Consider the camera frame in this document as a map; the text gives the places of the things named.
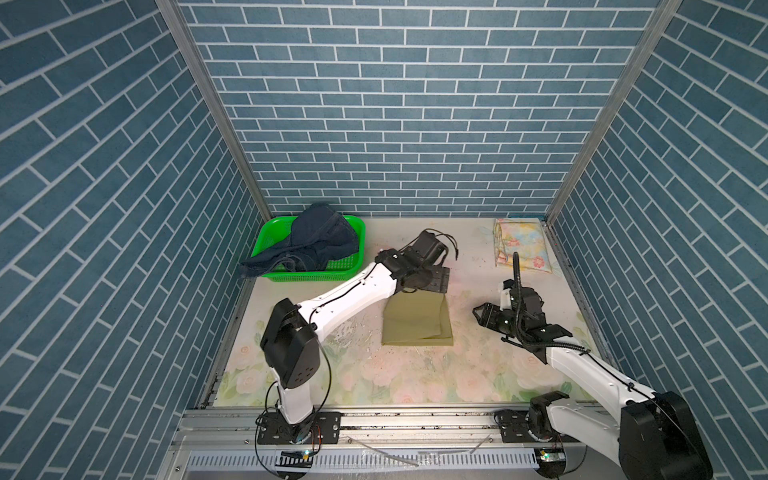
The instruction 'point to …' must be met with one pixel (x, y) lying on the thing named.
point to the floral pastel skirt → (524, 236)
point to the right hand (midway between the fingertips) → (476, 309)
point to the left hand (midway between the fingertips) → (436, 279)
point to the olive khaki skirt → (420, 318)
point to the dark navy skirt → (319, 233)
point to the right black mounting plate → (513, 428)
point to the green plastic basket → (273, 231)
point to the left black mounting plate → (323, 428)
